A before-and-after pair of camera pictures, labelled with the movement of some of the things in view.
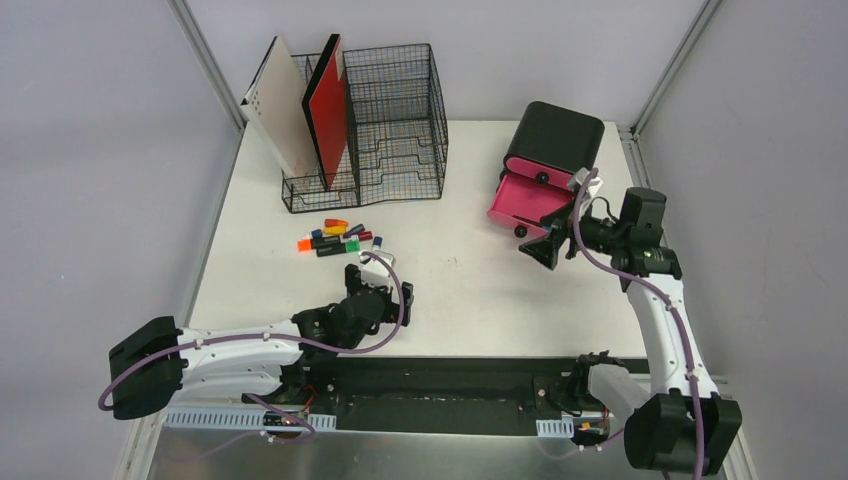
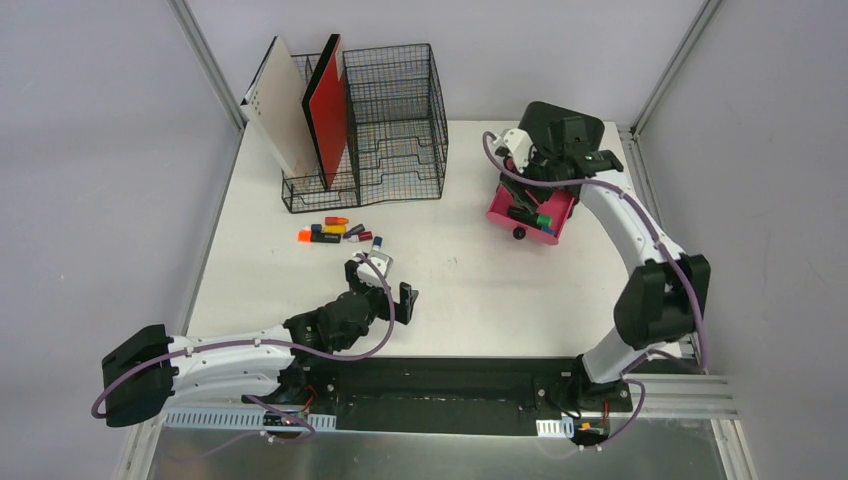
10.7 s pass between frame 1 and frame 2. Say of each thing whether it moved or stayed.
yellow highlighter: stayed
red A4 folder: stayed
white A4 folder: stayed
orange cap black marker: moved
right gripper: moved
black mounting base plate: stayed
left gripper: stayed
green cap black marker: moved
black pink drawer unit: stayed
